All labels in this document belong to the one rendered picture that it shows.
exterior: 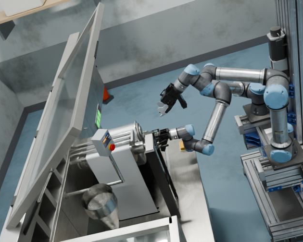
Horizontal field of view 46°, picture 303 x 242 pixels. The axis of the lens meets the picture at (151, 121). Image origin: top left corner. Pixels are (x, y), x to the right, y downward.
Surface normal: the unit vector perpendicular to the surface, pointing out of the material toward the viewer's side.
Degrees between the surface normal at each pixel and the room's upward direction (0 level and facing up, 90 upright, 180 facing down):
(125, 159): 90
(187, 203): 0
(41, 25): 90
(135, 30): 90
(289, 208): 0
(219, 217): 0
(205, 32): 90
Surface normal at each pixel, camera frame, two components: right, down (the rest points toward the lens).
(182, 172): -0.29, -0.76
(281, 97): -0.41, 0.54
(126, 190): 0.04, 0.60
